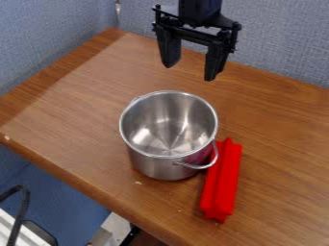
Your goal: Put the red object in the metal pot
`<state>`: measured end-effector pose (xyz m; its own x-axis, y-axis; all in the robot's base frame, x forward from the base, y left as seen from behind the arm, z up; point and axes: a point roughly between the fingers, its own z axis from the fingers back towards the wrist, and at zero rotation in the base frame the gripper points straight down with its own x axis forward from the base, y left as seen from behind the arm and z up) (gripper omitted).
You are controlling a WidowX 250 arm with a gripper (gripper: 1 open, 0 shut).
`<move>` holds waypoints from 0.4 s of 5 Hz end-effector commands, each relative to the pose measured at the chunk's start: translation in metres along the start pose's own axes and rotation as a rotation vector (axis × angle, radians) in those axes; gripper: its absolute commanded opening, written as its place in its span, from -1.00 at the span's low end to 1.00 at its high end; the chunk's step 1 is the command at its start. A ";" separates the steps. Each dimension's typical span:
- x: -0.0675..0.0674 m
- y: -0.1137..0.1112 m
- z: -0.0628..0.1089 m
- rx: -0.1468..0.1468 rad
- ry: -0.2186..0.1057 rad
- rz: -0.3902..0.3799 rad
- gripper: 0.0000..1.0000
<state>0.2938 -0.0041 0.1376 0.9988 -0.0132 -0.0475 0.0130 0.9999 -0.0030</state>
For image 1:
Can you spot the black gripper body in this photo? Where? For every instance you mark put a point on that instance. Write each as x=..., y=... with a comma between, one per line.
x=197, y=21

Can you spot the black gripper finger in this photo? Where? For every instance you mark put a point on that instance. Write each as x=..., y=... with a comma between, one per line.
x=216, y=60
x=169, y=45

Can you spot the stainless steel pot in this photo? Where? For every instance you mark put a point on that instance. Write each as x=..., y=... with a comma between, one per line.
x=168, y=128

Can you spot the red block object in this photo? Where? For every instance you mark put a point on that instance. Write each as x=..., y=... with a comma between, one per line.
x=220, y=188

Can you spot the white box under table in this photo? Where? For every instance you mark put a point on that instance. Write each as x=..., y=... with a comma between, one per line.
x=31, y=235

